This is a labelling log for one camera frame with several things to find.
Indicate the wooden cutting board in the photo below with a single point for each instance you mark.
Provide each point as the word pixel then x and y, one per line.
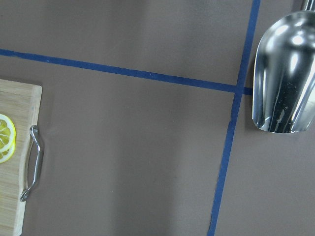
pixel 21 103

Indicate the metal scoop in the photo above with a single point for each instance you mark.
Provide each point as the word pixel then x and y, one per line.
pixel 283 98

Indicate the upper lemon slice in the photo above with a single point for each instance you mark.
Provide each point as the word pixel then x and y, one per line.
pixel 7 133

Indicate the lower stacked lemon slice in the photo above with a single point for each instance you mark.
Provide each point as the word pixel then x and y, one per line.
pixel 6 155

